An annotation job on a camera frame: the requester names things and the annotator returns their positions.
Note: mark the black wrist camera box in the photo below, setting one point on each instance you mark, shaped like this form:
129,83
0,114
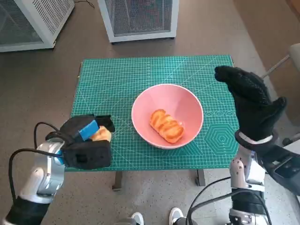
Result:
283,171
93,154

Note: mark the long braided toy bread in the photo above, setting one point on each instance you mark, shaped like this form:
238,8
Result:
166,126

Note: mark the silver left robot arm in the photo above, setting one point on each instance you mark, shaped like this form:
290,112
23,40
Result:
44,168

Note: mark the wide white mesh cabinet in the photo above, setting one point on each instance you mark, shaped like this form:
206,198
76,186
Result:
35,21

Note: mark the grey table leg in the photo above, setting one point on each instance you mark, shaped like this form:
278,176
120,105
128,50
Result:
200,177
118,181

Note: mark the white left foot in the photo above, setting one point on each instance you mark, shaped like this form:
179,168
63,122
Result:
137,218

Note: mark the green cutting mat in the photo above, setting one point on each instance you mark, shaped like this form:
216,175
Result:
140,70

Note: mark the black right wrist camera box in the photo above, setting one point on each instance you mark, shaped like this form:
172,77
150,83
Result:
283,171

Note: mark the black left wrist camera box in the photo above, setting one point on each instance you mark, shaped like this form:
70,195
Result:
93,154

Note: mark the white foot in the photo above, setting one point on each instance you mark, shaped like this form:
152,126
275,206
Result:
175,214
137,218

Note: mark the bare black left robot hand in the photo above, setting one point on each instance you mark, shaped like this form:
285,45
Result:
72,126

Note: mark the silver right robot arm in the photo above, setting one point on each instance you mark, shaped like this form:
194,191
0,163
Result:
246,173

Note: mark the narrow white mesh cabinet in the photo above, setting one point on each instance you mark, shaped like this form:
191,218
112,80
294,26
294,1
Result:
140,16

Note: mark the round toy bread bun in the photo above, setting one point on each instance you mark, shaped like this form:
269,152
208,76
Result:
102,134

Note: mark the white right foot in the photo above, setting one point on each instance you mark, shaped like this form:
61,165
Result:
175,214

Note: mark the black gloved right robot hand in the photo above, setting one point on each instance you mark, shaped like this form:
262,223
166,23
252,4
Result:
253,110

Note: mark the white flat panel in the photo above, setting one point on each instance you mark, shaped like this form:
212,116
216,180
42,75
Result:
294,147

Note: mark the pink bowl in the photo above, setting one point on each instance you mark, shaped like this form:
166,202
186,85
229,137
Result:
145,105

